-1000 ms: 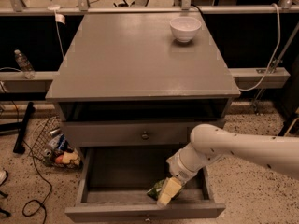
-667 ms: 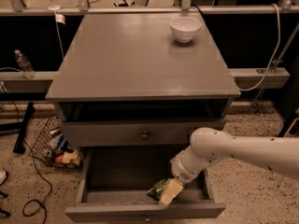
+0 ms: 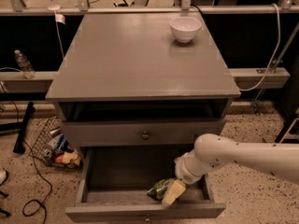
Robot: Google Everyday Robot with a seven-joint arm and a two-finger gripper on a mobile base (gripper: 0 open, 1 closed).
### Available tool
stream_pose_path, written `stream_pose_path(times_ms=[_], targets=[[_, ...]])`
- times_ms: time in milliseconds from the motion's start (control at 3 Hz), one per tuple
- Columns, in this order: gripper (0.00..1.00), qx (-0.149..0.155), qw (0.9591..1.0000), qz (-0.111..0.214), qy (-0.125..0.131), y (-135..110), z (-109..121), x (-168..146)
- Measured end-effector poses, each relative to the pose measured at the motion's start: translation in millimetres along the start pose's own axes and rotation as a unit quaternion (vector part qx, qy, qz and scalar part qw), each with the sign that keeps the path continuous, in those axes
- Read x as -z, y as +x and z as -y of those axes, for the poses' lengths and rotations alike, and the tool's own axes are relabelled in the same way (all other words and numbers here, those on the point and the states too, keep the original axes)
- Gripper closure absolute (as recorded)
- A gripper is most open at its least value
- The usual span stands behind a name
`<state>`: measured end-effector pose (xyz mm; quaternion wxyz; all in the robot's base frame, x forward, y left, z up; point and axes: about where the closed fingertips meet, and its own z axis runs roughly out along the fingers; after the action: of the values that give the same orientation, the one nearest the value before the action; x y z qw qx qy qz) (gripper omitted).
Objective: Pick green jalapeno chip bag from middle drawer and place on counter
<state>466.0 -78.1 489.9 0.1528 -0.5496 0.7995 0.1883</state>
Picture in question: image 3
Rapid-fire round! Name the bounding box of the wire basket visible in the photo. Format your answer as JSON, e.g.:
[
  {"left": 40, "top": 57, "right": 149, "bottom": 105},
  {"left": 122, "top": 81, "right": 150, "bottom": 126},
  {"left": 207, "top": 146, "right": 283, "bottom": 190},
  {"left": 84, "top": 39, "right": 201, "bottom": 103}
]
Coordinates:
[{"left": 32, "top": 117, "right": 81, "bottom": 169}]

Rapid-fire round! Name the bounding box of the white hanging cable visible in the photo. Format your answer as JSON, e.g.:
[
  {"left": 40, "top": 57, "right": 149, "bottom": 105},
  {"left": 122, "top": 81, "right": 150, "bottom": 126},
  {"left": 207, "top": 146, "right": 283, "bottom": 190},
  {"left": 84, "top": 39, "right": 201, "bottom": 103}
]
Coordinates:
[{"left": 237, "top": 3, "right": 282, "bottom": 92}]

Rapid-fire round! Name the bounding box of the closed grey top drawer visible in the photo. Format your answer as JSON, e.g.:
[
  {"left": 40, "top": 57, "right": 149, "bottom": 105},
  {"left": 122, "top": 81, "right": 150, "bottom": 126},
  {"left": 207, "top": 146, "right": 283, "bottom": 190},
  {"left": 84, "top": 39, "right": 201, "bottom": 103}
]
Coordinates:
[{"left": 61, "top": 119, "right": 225, "bottom": 147}]

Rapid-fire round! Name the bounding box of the white cable with tag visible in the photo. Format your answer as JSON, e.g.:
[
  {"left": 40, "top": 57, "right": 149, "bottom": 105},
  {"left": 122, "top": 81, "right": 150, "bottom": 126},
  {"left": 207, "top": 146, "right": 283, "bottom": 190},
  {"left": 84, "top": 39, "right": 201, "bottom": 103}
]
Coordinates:
[{"left": 47, "top": 4, "right": 67, "bottom": 60}]

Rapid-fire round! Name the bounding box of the black wheeled cart base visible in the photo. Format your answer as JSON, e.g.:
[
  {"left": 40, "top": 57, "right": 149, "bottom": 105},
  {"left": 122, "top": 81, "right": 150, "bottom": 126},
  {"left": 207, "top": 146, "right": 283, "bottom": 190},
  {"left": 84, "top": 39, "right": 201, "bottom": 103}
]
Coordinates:
[{"left": 275, "top": 107, "right": 299, "bottom": 143}]

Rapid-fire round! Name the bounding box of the silver soda can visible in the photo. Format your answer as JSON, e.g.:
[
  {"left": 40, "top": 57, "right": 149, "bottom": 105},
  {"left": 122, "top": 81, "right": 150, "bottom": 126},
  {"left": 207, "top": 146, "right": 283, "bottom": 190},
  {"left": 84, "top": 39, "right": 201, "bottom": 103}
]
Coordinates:
[{"left": 50, "top": 128, "right": 61, "bottom": 137}]

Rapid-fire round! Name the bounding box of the black stand leg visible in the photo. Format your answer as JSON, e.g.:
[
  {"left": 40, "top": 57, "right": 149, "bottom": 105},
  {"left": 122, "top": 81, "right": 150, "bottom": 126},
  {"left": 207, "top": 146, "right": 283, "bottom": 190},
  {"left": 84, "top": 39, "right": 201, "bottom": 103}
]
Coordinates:
[{"left": 0, "top": 102, "right": 35, "bottom": 154}]

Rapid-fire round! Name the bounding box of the clear plastic water bottle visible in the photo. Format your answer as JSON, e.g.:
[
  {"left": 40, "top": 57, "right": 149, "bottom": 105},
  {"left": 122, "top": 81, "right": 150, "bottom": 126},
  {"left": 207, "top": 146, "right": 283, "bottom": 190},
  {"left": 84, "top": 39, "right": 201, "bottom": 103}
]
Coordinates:
[{"left": 14, "top": 49, "right": 36, "bottom": 79}]

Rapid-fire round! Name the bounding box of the open grey middle drawer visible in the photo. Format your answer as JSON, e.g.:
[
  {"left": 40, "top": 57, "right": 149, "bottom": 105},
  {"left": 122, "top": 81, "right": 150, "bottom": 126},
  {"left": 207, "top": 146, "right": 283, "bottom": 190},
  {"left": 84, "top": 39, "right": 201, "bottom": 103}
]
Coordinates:
[{"left": 65, "top": 145, "right": 225, "bottom": 223}]

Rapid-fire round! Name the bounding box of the grey wooden drawer cabinet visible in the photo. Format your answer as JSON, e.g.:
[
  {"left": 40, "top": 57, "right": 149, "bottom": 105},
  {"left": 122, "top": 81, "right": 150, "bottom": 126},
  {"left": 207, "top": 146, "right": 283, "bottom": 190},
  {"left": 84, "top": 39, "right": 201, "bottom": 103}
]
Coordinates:
[{"left": 45, "top": 12, "right": 241, "bottom": 224}]

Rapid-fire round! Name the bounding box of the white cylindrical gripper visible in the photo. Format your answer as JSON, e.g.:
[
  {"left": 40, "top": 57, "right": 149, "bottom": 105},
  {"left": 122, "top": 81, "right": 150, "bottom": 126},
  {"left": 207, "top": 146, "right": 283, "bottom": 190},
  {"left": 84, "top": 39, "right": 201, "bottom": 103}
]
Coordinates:
[{"left": 162, "top": 150, "right": 212, "bottom": 207}]

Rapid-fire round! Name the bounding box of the black floor cable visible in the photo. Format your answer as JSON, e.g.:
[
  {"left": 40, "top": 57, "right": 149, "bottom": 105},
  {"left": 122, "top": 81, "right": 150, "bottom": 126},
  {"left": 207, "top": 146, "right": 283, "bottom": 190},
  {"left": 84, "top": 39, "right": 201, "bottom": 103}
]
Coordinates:
[{"left": 0, "top": 81, "right": 54, "bottom": 224}]

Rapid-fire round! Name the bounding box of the yellow snack packet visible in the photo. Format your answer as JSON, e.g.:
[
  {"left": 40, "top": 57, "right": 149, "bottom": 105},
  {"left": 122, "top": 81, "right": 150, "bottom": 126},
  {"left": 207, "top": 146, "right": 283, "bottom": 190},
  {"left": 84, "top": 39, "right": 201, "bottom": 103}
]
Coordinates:
[{"left": 62, "top": 152, "right": 80, "bottom": 166}]

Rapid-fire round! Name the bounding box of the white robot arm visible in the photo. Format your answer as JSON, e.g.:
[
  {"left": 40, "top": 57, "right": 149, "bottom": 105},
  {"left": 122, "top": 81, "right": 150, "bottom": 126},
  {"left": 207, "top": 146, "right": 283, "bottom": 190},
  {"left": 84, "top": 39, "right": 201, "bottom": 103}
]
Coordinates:
[{"left": 162, "top": 133, "right": 299, "bottom": 207}]

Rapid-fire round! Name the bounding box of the green jalapeno chip bag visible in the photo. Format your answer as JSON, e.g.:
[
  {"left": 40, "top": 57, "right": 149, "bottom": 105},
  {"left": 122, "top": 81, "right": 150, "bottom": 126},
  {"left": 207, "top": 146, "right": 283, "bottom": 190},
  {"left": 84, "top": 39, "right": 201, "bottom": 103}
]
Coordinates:
[{"left": 147, "top": 178, "right": 174, "bottom": 201}]

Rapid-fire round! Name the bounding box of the white ceramic bowl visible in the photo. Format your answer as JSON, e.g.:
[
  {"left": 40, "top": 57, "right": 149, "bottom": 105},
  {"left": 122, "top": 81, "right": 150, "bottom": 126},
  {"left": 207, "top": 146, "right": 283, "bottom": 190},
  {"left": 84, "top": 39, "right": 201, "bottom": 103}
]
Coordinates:
[{"left": 169, "top": 17, "right": 202, "bottom": 43}]

